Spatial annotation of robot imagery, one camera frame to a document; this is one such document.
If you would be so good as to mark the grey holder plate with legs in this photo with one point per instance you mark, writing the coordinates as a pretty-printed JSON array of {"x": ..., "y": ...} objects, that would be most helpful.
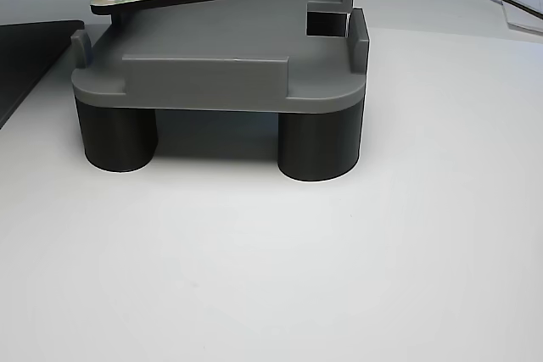
[{"x": 212, "y": 40}]

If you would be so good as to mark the grey rectangular mat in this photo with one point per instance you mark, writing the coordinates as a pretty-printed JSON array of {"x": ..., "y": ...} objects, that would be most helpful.
[{"x": 29, "y": 52}]

